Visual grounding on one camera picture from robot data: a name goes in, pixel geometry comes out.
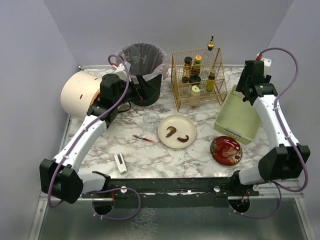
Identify clear drinking glass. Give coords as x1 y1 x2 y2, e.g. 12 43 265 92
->
143 111 160 133

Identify pale green perforated basket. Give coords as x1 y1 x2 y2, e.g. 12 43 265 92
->
213 85 262 145

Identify small yellow label bottle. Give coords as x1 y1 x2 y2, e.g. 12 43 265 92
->
205 68 216 92

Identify clear oil bottle gold cap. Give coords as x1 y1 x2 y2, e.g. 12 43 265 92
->
200 35 215 79

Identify amber spice jar grey lid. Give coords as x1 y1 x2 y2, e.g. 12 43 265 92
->
181 56 193 84

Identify cream round plate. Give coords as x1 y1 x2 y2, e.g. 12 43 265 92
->
157 114 197 149

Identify black lid glass jar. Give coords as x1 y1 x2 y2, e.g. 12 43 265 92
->
189 74 202 87

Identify cream cylindrical shaker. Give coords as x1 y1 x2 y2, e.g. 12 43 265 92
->
190 85 201 98

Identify green sauce bottle yellow cap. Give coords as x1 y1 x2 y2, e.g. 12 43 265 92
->
190 55 202 76

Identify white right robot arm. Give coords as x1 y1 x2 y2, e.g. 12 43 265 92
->
232 60 311 193

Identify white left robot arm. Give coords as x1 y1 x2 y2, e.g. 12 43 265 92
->
39 71 162 204

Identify black trash bin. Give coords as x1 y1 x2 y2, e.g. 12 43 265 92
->
147 74 164 102

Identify orange yellow drawer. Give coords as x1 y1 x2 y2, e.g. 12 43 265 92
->
89 89 101 106

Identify pink plastic bin liner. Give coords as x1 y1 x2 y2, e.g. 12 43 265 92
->
116 43 170 84

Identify cream cylindrical drawer box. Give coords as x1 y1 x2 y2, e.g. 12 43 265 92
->
60 71 102 120

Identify red pen tube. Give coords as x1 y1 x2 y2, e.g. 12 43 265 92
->
132 134 159 144

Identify brown shrimp piece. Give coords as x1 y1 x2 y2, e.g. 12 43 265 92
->
165 126 177 138

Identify dark red sausage piece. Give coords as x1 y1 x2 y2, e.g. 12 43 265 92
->
177 135 190 143

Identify meat scraps on red plate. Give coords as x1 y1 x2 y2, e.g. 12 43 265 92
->
214 144 239 158

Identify red floral small plate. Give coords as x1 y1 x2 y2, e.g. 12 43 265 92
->
210 136 243 167

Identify white rectangular device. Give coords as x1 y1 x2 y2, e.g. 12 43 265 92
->
114 153 128 174

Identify gold wire rack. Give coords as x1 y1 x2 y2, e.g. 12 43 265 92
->
171 48 228 110

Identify black mounting rail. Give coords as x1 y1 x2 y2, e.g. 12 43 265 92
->
82 176 259 209

